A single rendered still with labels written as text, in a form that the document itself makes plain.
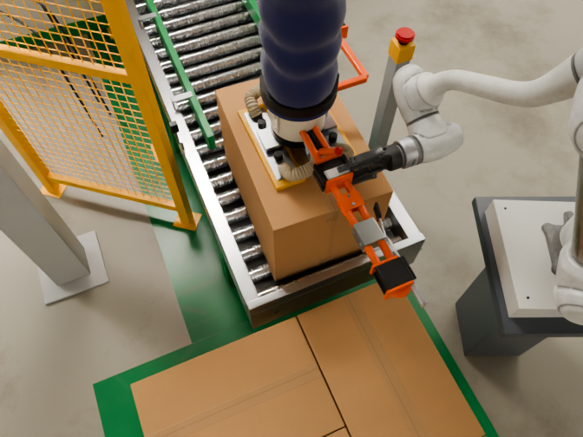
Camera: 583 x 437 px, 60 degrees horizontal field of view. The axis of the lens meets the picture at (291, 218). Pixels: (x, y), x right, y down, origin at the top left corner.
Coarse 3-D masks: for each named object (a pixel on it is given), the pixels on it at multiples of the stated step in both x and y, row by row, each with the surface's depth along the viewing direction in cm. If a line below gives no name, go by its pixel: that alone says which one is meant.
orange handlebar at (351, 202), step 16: (352, 64) 168; (352, 80) 163; (320, 144) 151; (336, 192) 142; (352, 192) 141; (352, 208) 139; (352, 224) 137; (384, 240) 135; (368, 256) 134; (384, 256) 134
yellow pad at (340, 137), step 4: (332, 116) 171; (336, 128) 168; (340, 128) 168; (324, 132) 167; (328, 132) 167; (332, 132) 164; (336, 132) 167; (340, 132) 168; (324, 136) 166; (328, 136) 166; (332, 136) 163; (336, 136) 163; (340, 136) 166; (344, 136) 167; (328, 140) 165; (332, 140) 164; (336, 140) 165; (340, 140) 165; (344, 140) 165; (348, 140) 166; (332, 144) 164; (352, 148) 164
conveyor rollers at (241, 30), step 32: (160, 0) 263; (224, 0) 266; (256, 0) 264; (192, 32) 253; (224, 32) 251; (160, 64) 240; (224, 64) 242; (256, 64) 240; (224, 160) 213; (224, 192) 205; (384, 224) 199; (256, 256) 193; (352, 256) 192
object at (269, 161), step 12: (264, 108) 172; (252, 120) 169; (264, 120) 166; (252, 132) 167; (264, 156) 162; (276, 156) 159; (288, 156) 162; (276, 168) 159; (276, 180) 158; (288, 180) 158; (300, 180) 158
